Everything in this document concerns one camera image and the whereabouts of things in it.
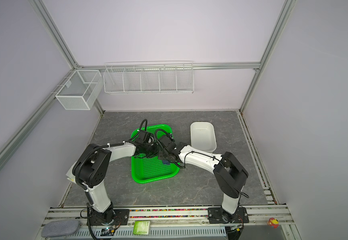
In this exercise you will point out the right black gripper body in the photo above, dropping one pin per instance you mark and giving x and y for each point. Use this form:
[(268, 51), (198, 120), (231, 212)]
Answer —
[(162, 156)]

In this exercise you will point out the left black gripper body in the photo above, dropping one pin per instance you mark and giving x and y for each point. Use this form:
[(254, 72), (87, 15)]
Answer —
[(150, 150)]

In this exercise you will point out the green plastic basket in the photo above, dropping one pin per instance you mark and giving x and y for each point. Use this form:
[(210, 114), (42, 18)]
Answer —
[(146, 170)]

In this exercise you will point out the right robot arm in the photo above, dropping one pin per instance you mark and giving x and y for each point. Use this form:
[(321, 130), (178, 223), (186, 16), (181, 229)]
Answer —
[(230, 174)]

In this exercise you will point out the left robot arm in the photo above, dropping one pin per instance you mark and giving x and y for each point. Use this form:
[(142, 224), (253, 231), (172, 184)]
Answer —
[(90, 170)]

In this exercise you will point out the white ceramic dish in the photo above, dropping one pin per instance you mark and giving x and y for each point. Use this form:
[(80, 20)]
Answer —
[(203, 136)]

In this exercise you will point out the tissue pack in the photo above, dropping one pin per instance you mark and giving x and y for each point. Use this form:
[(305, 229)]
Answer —
[(70, 175)]

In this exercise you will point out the white mesh box basket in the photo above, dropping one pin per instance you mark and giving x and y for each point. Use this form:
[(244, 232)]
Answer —
[(81, 90)]

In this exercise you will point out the grey cloth pad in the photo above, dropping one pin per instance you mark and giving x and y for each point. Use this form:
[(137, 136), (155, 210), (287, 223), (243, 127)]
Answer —
[(60, 228)]

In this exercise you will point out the white wire shelf rack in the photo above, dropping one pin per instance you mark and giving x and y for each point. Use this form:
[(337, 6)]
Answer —
[(149, 77)]

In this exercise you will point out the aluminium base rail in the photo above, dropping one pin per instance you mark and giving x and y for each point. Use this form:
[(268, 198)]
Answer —
[(181, 223)]

